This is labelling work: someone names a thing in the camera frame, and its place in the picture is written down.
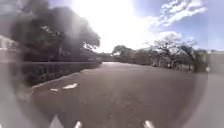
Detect robot's own part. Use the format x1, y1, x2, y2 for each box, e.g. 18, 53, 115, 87
143, 120, 156, 128
73, 120, 83, 128

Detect dark asphalt road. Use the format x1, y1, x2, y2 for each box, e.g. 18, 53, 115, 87
19, 61, 209, 128

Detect row of distant trees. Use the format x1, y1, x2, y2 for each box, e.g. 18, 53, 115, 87
111, 33, 209, 74

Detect white painted road marks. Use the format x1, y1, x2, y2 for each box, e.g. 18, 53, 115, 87
49, 82, 79, 93

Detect low dark wall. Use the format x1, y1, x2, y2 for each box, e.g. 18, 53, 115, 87
9, 61, 102, 87

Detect large dark trees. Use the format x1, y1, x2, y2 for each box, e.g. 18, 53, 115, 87
11, 3, 102, 63

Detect pale kerb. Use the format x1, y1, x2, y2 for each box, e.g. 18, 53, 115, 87
30, 70, 88, 90

